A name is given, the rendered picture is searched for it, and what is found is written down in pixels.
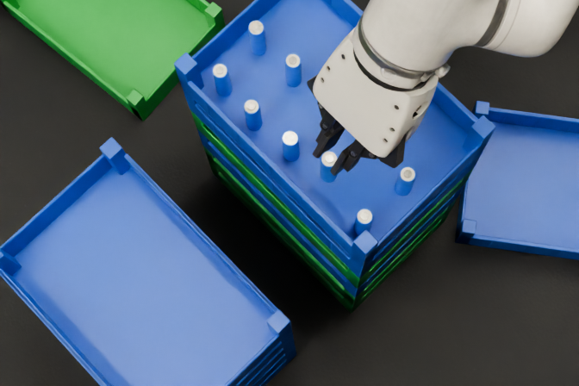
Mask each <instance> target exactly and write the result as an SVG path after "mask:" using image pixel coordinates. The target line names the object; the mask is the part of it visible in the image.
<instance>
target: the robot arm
mask: <svg viewBox="0 0 579 386"><path fill-rule="evenodd" d="M578 6H579V0H370V1H369V3H368V5H367V7H366V9H365V10H364V13H363V14H362V16H361V17H360V19H359V21H358V24H357V26H356V27H355V28H354V29H353V30H352V31H351V32H350V33H349V34H348V35H347V36H346V37H345V38H344V39H343V40H342V41H341V43H340V44H339V45H338V47H337V48H336V49H335V50H334V52H333V53H332V55H331V56H330V57H329V59H328V60H327V62H326V63H325V65H324V66H323V67H322V68H321V71H320V72H319V74H317V75H315V76H314V77H312V78H311V79H309V81H308V82H307V85H308V87H309V89H310V90H311V92H312V93H313V95H314V97H315V99H317V100H318V101H317V104H318V107H319V110H320V112H321V118H322V119H321V122H320V127H321V131H320V133H319V135H318V137H317V138H316V140H315V141H316V142H317V143H318V145H317V147H316V148H315V150H314V152H313V155H314V156H315V157H316V158H319V157H320V156H321V155H322V154H323V153H324V152H325V151H328V150H330V149H331V148H332V147H333V146H335V145H336V144H337V142H338V140H339V138H340V136H341V135H342V134H343V132H344V130H345V129H346V130H347V131H348V132H349V133H350V134H351V135H352V136H353V137H354V138H355V141H354V142H353V143H351V145H349V146H348V147H347V148H346V149H344V150H343V151H342V152H341V153H340V155H339V156H338V158H337V160H336V161H335V163H334V165H333V167H332V169H331V170H330V172H331V173H332V174H333V175H334V176H336V175H337V174H338V173H339V172H341V171H342V170H343V169H345V170H346V171H347V172H348V171H350V170H351V169H352V168H353V167H354V166H355V165H356V164H357V163H358V161H359V160H360V159H361V158H367V159H380V161H381V162H383V163H384V164H386V165H388V166H390V167H392V168H396V167H397V166H398V165H399V164H401V163H402V162H403V159H404V149H405V142H406V141H407V140H408V139H409V138H410V137H411V136H412V135H413V134H414V132H415V131H416V129H417V128H418V126H419V125H420V123H421V121H422V119H423V117H424V115H425V113H426V111H427V109H428V107H429V105H430V103H431V101H432V99H433V95H434V92H435V90H436V87H437V83H438V80H439V78H442V77H443V76H444V75H445V74H446V73H447V72H448V71H449V70H450V68H451V67H450V66H448V65H447V64H446V62H447V60H448V59H449V58H450V57H451V55H452V53H453V52H454V51H455V50H456V49H458V48H460V47H467V46H473V47H481V48H485V49H488V50H492V51H496V52H499V53H505V54H509V55H513V56H517V57H524V58H533V57H538V56H540V55H543V54H545V53H547V52H548V51H549V50H551V49H552V48H553V47H554V45H555V44H556V43H557V42H558V41H559V39H560V38H561V36H562V35H563V33H564V31H565V29H566V28H567V27H568V25H569V24H570V21H571V19H572V17H573V15H574V14H575V12H576V10H577V8H578Z"/></svg>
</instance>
